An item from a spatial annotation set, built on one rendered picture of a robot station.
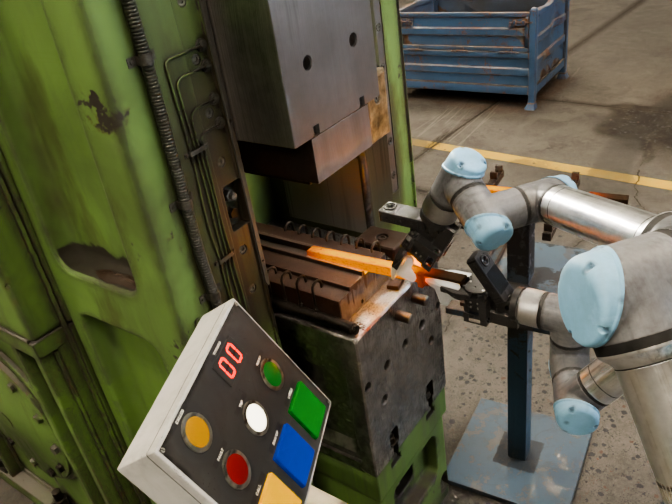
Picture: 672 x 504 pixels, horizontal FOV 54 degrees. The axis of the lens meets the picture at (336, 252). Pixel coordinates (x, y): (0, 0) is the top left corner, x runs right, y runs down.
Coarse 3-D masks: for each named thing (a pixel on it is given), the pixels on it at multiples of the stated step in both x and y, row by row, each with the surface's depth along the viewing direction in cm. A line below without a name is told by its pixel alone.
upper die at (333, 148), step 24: (360, 120) 138; (240, 144) 139; (264, 144) 134; (312, 144) 127; (336, 144) 133; (360, 144) 140; (264, 168) 138; (288, 168) 134; (312, 168) 130; (336, 168) 135
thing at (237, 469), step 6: (234, 456) 96; (240, 456) 97; (228, 462) 94; (234, 462) 95; (240, 462) 96; (228, 468) 94; (234, 468) 95; (240, 468) 96; (246, 468) 97; (228, 474) 93; (234, 474) 94; (240, 474) 95; (246, 474) 96; (234, 480) 94; (240, 480) 95; (246, 480) 96
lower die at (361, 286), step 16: (256, 224) 180; (288, 240) 168; (304, 240) 169; (320, 240) 168; (272, 256) 165; (288, 256) 164; (304, 256) 161; (368, 256) 158; (384, 256) 158; (272, 272) 160; (304, 272) 156; (320, 272) 155; (336, 272) 154; (352, 272) 153; (368, 272) 154; (272, 288) 158; (288, 288) 154; (304, 288) 152; (320, 288) 151; (336, 288) 151; (352, 288) 150; (368, 288) 155; (304, 304) 154; (320, 304) 150; (336, 304) 147; (352, 304) 151
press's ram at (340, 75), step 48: (240, 0) 112; (288, 0) 113; (336, 0) 124; (240, 48) 118; (288, 48) 115; (336, 48) 127; (240, 96) 124; (288, 96) 118; (336, 96) 130; (288, 144) 123
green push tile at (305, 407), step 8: (304, 384) 117; (296, 392) 114; (304, 392) 116; (296, 400) 113; (304, 400) 115; (312, 400) 117; (296, 408) 112; (304, 408) 114; (312, 408) 116; (320, 408) 117; (296, 416) 111; (304, 416) 113; (312, 416) 114; (320, 416) 116; (304, 424) 112; (312, 424) 113; (320, 424) 115; (312, 432) 113
